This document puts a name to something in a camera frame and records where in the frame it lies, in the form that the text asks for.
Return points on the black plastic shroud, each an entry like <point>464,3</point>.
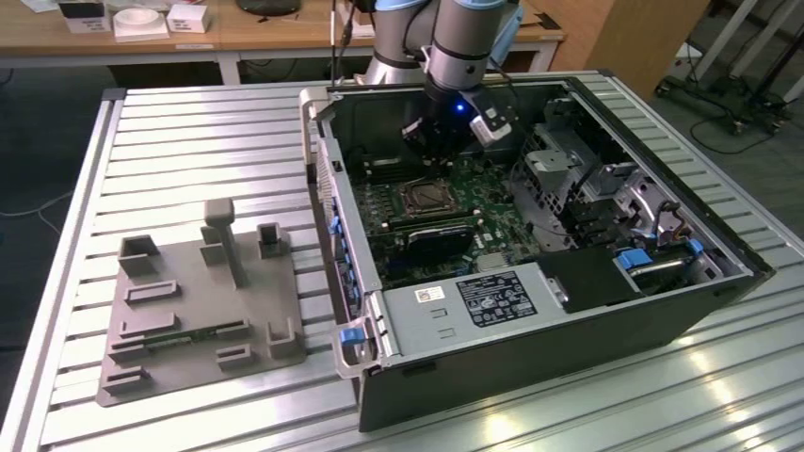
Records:
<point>584,278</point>

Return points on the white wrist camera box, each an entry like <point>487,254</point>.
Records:
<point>492,127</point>

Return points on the small blue clip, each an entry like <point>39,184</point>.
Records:
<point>695,247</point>

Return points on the black PC case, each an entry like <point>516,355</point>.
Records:
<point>533,376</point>

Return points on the silver metal bracket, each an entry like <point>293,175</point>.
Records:
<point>552,160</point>

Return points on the white paper box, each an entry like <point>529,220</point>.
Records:
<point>363,26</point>

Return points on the wooden desk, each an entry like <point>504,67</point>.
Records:
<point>269,33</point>

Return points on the CPU socket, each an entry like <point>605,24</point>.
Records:
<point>401,209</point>

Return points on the black round object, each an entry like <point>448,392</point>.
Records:
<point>267,4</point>

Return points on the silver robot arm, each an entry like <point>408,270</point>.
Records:
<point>459,56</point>

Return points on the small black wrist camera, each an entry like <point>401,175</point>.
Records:
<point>411,131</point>

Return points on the black wheeled stand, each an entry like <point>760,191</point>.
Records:
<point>691,92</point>

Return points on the blue drive latch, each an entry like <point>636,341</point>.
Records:
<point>633,260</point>

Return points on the grey power supply unit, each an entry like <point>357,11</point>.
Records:
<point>427,329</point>

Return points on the grey parts rack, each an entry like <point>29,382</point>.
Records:
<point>201,301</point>

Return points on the green motherboard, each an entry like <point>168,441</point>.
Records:
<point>496,212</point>

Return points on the plain white box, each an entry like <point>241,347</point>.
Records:
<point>187,19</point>

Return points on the blue case release latch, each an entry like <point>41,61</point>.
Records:
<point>352,338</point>

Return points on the wooden cabinet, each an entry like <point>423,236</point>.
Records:
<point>628,47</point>

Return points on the green RAM stick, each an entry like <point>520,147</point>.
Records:
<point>181,340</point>

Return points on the black graphics card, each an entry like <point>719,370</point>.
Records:
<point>440,242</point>

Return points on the silver chipset heatsink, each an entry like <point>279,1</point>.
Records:
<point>491,263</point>

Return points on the silver topped CPU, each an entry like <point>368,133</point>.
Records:
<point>427,197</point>

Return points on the white box black insert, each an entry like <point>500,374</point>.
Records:
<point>84,23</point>

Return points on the silver perforated drive cage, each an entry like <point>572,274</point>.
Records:
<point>547,202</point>

